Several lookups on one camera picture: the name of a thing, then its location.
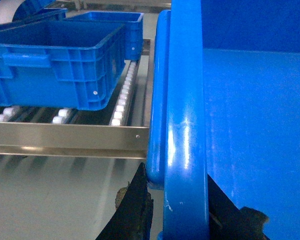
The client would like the large blue plastic crate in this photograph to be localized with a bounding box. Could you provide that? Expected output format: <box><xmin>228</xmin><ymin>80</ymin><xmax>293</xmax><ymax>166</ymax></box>
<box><xmin>146</xmin><ymin>0</ymin><xmax>300</xmax><ymax>240</ymax></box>

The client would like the blue crate behind left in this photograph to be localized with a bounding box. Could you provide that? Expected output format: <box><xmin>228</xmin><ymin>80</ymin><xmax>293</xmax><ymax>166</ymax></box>
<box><xmin>66</xmin><ymin>11</ymin><xmax>145</xmax><ymax>62</ymax></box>

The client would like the blue crate on left shelf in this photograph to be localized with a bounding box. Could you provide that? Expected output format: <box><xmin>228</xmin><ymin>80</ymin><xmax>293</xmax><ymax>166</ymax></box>
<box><xmin>0</xmin><ymin>20</ymin><xmax>125</xmax><ymax>111</ymax></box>

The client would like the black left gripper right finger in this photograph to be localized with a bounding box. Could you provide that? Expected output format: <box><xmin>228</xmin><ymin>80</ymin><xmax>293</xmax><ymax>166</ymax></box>
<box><xmin>207</xmin><ymin>175</ymin><xmax>269</xmax><ymax>240</ymax></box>

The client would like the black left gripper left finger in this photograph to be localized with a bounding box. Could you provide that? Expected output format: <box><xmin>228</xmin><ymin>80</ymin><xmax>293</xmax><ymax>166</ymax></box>
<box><xmin>97</xmin><ymin>162</ymin><xmax>154</xmax><ymax>240</ymax></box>

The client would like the steel roller shelf frame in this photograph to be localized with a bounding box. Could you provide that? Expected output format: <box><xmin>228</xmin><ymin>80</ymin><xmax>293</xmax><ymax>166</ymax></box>
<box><xmin>0</xmin><ymin>39</ymin><xmax>155</xmax><ymax>159</ymax></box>

